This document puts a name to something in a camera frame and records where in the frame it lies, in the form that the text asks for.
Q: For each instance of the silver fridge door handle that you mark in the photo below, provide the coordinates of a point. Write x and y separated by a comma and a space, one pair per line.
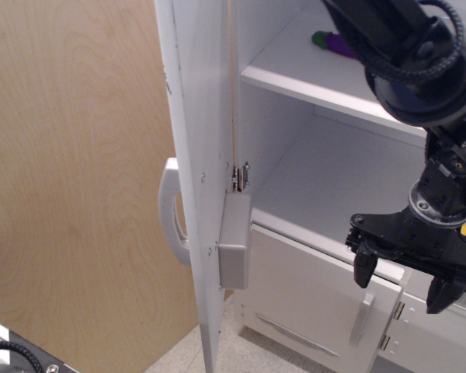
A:
169, 189

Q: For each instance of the purple toy eggplant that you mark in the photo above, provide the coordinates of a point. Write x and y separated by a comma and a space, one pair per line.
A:
332, 42

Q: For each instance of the white toy oven unit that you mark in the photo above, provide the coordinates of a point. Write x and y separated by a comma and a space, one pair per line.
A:
420, 342

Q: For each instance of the white lower freezer door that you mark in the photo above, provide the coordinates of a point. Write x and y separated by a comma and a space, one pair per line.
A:
307, 301

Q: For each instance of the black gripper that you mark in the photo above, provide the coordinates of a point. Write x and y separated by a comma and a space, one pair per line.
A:
403, 238

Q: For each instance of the grey ice dispenser box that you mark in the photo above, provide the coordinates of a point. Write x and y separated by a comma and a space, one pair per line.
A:
234, 241

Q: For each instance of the metal door hinge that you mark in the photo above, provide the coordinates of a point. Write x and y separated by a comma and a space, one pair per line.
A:
240, 177

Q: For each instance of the black metal base plate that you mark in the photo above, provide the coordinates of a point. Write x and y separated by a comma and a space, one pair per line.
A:
19, 355

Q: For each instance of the white toy fridge cabinet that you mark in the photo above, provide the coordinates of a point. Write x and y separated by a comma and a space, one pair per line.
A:
319, 145

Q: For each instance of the white fridge door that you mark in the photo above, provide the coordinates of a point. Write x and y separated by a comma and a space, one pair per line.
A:
195, 45

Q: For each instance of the light plywood board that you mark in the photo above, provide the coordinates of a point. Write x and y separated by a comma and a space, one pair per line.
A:
85, 272

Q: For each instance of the silver freezer door handle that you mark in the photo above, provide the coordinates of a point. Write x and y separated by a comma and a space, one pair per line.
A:
361, 318

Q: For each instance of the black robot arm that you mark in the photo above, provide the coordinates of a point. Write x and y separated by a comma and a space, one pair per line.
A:
415, 64

